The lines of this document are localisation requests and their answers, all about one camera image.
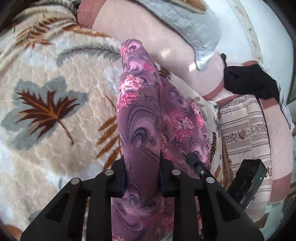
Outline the brown round deer cushion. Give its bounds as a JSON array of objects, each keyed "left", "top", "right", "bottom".
[{"left": 178, "top": 0, "right": 207, "bottom": 11}]

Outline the black garment on pillow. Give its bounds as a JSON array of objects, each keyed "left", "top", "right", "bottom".
[{"left": 224, "top": 64, "right": 280, "bottom": 101}]

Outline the cream leaf-pattern plush blanket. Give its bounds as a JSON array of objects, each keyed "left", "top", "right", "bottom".
[{"left": 1, "top": 1, "right": 224, "bottom": 237}]

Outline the striped beige pillow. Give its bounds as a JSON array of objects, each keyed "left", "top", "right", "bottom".
[{"left": 219, "top": 95, "right": 272, "bottom": 221}]

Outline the pink bed sheet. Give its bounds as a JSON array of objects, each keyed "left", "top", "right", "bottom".
[{"left": 78, "top": 1, "right": 293, "bottom": 203}]

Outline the purple floral fleece garment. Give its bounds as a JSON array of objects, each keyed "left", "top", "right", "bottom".
[{"left": 111, "top": 40, "right": 210, "bottom": 240}]

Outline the grey quilted pillow cover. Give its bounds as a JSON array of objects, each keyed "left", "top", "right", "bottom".
[{"left": 138, "top": 0, "right": 222, "bottom": 71}]

